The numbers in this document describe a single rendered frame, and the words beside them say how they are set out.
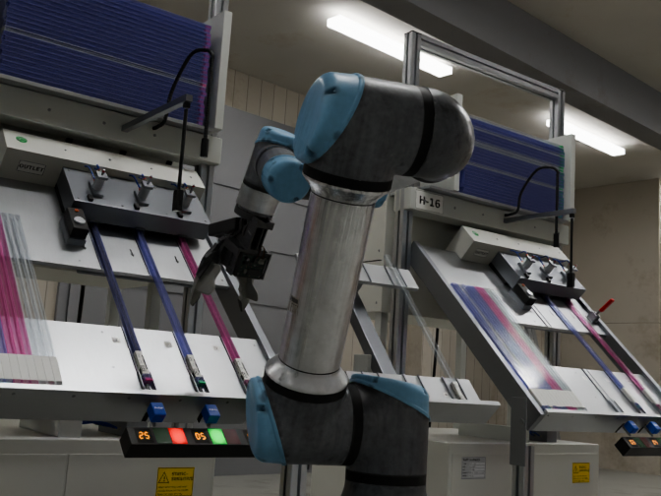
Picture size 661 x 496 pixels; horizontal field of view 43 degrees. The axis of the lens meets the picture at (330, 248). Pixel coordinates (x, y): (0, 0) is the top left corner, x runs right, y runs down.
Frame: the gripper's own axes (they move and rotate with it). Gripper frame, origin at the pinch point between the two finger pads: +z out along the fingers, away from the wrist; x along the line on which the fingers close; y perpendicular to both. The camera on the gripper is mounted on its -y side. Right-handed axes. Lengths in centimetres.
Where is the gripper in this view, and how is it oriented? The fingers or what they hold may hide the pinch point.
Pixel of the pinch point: (216, 303)
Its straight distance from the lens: 162.9
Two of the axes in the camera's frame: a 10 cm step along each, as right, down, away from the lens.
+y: 5.1, 3.8, -7.7
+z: -3.4, 9.1, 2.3
